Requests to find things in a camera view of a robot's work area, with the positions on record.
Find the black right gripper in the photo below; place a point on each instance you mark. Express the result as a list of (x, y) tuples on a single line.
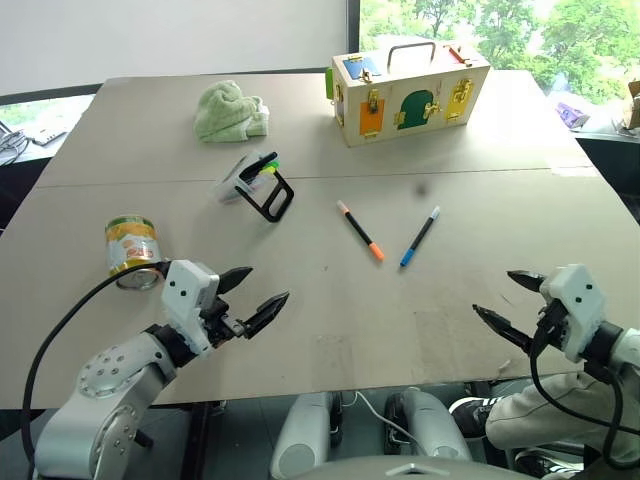
[(554, 325)]

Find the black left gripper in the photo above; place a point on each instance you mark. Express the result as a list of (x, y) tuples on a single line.
[(222, 322)]

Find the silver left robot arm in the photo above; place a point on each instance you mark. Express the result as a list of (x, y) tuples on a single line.
[(110, 380)]

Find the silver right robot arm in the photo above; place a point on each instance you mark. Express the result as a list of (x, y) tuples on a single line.
[(606, 346)]

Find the clear cup with markers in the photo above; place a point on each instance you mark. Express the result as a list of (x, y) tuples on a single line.
[(232, 185)]

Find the black pen with blue cap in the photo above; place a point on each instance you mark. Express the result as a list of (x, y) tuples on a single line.
[(420, 237)]

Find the black pen with orange cap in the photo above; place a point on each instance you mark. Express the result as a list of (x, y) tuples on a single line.
[(360, 231)]

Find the wooden lock box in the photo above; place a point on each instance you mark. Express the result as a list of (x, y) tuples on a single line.
[(410, 100)]

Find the black metal stand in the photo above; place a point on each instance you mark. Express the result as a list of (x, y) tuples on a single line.
[(280, 202)]

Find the person's grey trouser leg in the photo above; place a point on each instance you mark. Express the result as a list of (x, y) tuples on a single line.
[(550, 410)]

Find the black white-striped sneaker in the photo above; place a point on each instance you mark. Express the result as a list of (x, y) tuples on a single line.
[(545, 462), (472, 415)]

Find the yellow tin can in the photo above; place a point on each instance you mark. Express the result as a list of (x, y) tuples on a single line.
[(132, 247)]

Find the silver robot left leg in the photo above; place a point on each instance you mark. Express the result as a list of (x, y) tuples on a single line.
[(300, 430)]

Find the silver robot leg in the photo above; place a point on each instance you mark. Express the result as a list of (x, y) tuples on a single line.
[(300, 430), (430, 425)]

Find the silver robot right leg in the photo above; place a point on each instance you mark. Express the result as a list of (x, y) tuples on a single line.
[(430, 425)]

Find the black table leg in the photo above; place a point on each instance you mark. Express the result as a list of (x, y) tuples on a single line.
[(197, 440)]

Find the light green towel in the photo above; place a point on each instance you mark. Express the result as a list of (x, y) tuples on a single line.
[(225, 112)]

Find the purple packet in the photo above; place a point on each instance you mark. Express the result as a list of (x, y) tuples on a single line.
[(572, 115)]

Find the grey robot torso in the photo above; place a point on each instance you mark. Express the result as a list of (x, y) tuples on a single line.
[(400, 469)]

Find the white flat device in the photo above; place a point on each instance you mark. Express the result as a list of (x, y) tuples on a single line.
[(50, 125)]

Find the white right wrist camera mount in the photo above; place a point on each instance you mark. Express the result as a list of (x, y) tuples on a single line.
[(580, 295)]

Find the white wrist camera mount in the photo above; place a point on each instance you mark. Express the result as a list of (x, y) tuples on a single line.
[(185, 295), (580, 295)]

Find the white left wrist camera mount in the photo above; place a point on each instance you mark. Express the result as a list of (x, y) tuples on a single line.
[(185, 295)]

